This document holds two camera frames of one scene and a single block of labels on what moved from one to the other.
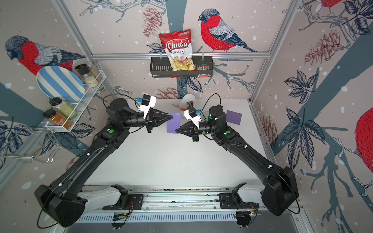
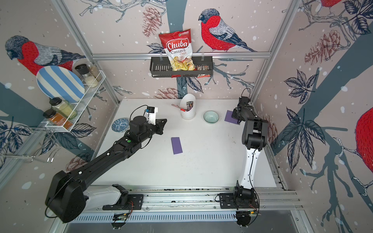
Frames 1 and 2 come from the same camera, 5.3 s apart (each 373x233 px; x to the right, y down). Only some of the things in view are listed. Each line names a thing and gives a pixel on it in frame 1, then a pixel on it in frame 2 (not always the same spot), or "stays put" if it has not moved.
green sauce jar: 63,108 stays put
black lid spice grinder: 83,70 stays put
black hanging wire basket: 161,67 stays put
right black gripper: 191,129 → 233,115
